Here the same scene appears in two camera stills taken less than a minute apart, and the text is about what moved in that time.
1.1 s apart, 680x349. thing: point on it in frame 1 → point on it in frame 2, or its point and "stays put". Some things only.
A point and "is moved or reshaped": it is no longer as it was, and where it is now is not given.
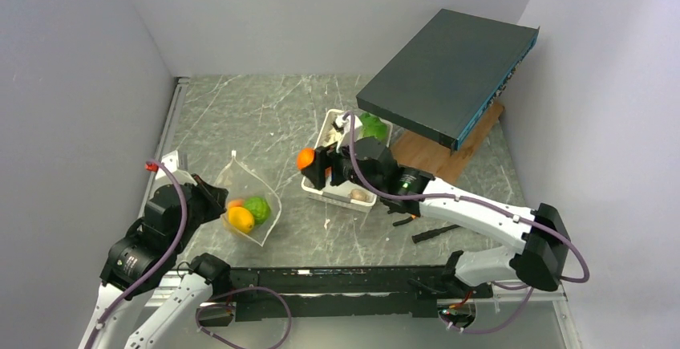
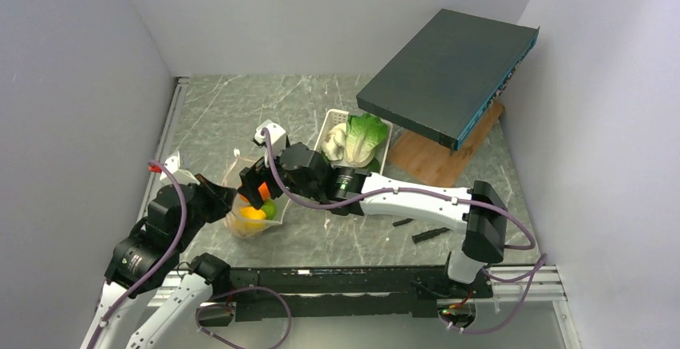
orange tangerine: (305, 157) is moved or reshaped
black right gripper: (334, 153) → (252, 177)
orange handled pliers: (408, 219) stays put
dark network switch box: (451, 75) stays put
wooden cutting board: (411, 150) stays put
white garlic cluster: (332, 136) stays put
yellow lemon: (241, 218) → (250, 213)
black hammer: (422, 236) stays put
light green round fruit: (260, 208) is moved or reshaped
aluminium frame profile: (166, 136) stays put
